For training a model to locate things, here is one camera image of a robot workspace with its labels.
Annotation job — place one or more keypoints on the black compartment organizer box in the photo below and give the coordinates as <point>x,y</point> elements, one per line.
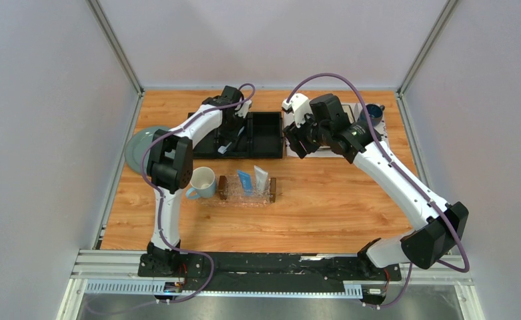
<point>262,138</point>

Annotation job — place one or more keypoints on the light blue mug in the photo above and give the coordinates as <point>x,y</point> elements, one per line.
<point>203,184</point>

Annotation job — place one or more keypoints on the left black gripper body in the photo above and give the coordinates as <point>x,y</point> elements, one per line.
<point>232,129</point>

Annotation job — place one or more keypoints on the dark blue mug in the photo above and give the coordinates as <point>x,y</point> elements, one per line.
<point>375,112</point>

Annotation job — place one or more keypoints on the aluminium frame rail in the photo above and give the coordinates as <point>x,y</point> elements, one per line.
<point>115,271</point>

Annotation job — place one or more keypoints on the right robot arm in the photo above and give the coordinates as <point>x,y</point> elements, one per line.
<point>437,225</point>

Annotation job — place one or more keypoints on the grey white toothpaste tube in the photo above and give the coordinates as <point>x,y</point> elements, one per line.
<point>261,179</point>

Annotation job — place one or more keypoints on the clear glass tray wooden handles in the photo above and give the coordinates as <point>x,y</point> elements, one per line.
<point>230,193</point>

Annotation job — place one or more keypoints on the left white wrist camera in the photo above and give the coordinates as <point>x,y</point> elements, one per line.
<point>243,109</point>

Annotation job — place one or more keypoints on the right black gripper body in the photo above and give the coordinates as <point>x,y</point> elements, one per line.
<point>307,134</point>

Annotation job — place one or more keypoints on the patterned white placemat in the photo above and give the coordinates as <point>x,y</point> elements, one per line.
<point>353,110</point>

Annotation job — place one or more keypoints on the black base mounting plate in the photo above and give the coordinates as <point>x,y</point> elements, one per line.
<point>271,273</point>

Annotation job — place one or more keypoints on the grey blue round plate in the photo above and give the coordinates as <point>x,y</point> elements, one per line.
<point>137,145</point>

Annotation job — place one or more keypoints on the light blue toothbrush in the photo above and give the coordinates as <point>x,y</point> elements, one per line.
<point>228,141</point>

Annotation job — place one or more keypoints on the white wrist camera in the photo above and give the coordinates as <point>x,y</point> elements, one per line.
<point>296,109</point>
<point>243,109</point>

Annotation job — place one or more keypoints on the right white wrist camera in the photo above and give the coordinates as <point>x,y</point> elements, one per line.
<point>296,109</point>

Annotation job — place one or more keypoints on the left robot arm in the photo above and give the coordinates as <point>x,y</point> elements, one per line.
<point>169,167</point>

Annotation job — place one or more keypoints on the blue toothpaste tube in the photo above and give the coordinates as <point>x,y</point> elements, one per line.
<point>245,180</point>

